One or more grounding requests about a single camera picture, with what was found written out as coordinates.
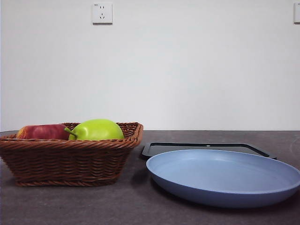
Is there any light blue round plate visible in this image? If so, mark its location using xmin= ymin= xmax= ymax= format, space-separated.
xmin=146 ymin=149 xmax=300 ymax=209

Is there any brown wicker basket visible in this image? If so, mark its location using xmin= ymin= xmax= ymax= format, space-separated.
xmin=0 ymin=121 xmax=144 ymax=188

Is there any black rectangular tray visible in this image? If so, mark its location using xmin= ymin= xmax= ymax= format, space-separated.
xmin=140 ymin=142 xmax=278 ymax=161

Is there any green pear with stem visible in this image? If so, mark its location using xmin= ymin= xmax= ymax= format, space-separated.
xmin=64 ymin=119 xmax=125 ymax=142

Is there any red apple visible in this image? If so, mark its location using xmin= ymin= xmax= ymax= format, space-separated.
xmin=16 ymin=124 xmax=70 ymax=141

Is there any white wall power socket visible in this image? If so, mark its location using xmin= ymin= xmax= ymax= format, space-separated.
xmin=92 ymin=2 xmax=113 ymax=25

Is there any white wall plate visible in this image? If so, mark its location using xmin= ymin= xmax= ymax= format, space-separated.
xmin=293 ymin=2 xmax=300 ymax=24

